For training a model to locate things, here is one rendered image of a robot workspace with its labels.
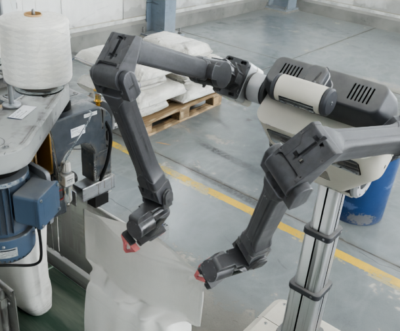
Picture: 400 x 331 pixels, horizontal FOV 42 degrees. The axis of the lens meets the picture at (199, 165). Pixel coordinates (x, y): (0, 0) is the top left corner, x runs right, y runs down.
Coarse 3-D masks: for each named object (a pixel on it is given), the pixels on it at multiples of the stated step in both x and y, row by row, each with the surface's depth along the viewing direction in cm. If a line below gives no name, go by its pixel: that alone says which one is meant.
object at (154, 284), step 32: (96, 224) 167; (96, 256) 174; (128, 256) 156; (160, 256) 160; (96, 288) 170; (128, 288) 162; (160, 288) 155; (192, 288) 150; (96, 320) 173; (128, 320) 162; (160, 320) 157; (192, 320) 155
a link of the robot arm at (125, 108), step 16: (128, 80) 114; (112, 96) 119; (128, 96) 116; (112, 112) 123; (128, 112) 122; (128, 128) 124; (144, 128) 128; (128, 144) 129; (144, 144) 130; (144, 160) 132; (144, 176) 135; (160, 176) 138; (144, 192) 142; (160, 192) 139
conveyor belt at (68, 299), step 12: (48, 264) 241; (60, 276) 234; (60, 288) 228; (72, 288) 228; (60, 300) 222; (72, 300) 222; (84, 300) 223; (24, 312) 214; (48, 312) 215; (60, 312) 216; (72, 312) 216; (84, 312) 217; (24, 324) 208; (36, 324) 209; (48, 324) 209; (60, 324) 210; (72, 324) 210
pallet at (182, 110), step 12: (204, 96) 508; (216, 96) 519; (168, 108) 474; (180, 108) 477; (204, 108) 513; (144, 120) 448; (156, 120) 454; (168, 120) 481; (180, 120) 483; (156, 132) 460
